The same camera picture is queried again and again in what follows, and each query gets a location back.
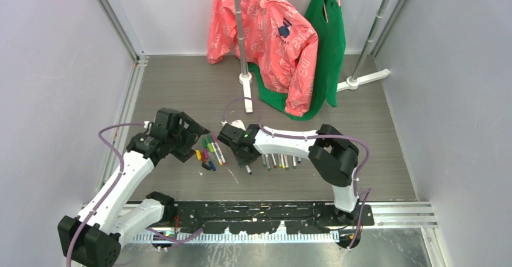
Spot pink printed jacket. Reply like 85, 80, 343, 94
206, 0, 319, 117

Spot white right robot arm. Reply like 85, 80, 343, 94
217, 124, 359, 225

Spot right rack pole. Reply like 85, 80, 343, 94
349, 0, 390, 82

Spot green hanging shirt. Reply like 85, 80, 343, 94
246, 0, 347, 121

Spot rack pole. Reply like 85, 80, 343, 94
234, 0, 250, 80
349, 0, 390, 82

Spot brown cap marker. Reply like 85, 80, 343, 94
270, 153, 278, 168

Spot light green pen cap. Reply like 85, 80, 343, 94
207, 143, 215, 153

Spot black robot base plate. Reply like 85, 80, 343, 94
137, 200, 375, 250

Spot blue pen cap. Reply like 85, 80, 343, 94
208, 161, 216, 171

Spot left rack pole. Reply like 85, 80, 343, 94
234, 0, 250, 80

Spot black pen cap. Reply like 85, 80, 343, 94
202, 162, 212, 170

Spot white left rack foot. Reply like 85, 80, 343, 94
238, 73, 254, 113

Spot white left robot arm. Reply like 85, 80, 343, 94
57, 108, 210, 266

